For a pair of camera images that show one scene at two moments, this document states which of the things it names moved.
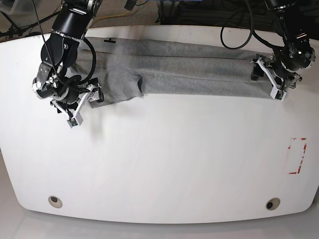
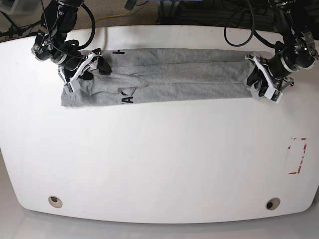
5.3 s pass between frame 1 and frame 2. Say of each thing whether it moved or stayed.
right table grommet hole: stayed
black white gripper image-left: moved
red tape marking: stayed
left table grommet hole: stayed
